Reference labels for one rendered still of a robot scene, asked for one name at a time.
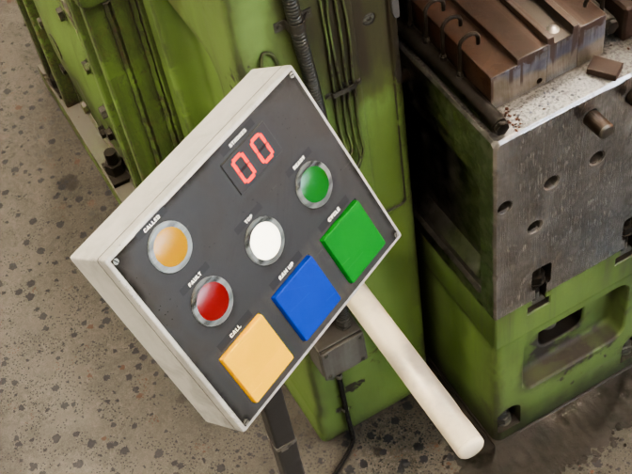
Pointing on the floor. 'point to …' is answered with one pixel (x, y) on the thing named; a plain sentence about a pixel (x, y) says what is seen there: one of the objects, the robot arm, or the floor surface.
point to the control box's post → (281, 434)
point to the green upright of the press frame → (377, 378)
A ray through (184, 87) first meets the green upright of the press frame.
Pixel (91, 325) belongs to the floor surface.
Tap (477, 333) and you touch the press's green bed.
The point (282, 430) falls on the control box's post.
